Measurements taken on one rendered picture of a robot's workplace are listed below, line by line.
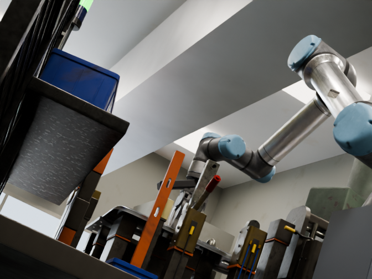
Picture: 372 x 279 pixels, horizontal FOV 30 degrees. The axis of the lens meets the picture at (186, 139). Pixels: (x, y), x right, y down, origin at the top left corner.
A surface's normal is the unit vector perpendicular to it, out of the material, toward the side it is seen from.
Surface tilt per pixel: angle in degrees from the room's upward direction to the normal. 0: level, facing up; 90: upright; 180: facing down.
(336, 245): 90
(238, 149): 90
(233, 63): 180
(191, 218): 90
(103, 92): 90
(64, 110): 180
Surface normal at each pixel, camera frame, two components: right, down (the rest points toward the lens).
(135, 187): 0.42, -0.20
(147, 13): -0.35, 0.87
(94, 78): 0.18, -0.32
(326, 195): -0.68, -0.50
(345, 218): -0.84, -0.46
